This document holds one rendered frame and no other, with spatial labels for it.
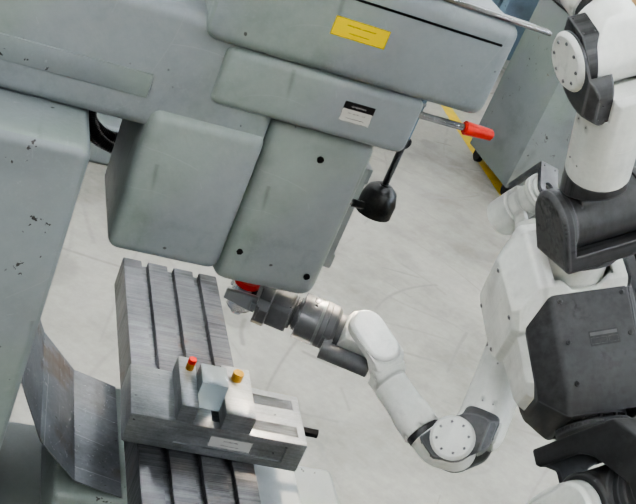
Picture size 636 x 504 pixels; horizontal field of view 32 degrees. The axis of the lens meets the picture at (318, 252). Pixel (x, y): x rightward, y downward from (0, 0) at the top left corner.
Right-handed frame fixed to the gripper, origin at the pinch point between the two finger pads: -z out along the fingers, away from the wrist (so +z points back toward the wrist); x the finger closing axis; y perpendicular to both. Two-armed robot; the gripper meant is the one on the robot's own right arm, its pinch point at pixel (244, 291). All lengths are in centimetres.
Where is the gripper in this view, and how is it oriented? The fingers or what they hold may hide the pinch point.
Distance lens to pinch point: 201.6
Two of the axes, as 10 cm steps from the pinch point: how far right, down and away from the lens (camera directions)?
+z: 9.2, 3.8, 0.1
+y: -3.5, 8.2, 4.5
